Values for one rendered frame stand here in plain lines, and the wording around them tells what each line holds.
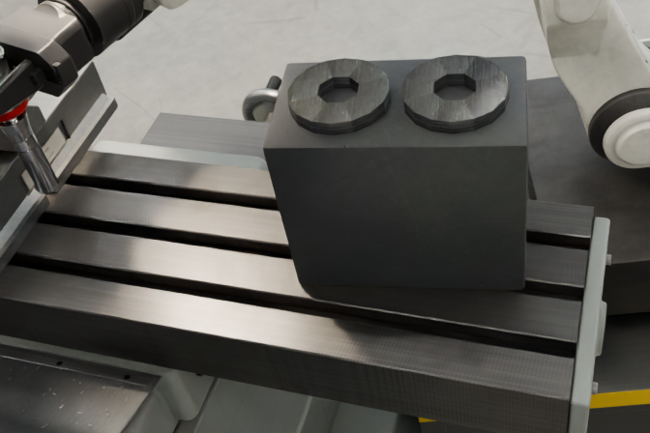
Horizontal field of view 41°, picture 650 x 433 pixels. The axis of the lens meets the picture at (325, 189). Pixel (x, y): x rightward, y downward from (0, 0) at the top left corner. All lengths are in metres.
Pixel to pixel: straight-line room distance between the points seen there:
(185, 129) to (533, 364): 0.79
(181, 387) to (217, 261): 0.15
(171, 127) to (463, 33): 1.52
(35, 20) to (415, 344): 0.49
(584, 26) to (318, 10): 1.84
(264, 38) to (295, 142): 2.17
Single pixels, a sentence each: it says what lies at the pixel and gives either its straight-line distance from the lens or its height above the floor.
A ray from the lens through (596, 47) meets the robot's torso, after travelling 1.27.
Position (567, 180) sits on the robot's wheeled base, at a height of 0.57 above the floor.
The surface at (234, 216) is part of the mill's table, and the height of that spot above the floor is 0.94.
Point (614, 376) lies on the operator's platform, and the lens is 1.43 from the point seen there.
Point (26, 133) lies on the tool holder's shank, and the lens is 0.93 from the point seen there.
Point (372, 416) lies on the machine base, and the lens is 1.62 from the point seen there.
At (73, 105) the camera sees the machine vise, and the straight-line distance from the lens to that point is 1.09.
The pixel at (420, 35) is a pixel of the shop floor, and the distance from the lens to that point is 2.77.
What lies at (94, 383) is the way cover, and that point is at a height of 0.87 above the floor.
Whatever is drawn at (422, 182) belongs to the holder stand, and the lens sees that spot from 0.73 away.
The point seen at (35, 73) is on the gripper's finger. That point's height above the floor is 1.14.
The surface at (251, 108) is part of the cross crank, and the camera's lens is 1.53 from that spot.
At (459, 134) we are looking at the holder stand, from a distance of 0.71.
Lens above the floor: 1.60
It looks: 44 degrees down
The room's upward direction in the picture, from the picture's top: 12 degrees counter-clockwise
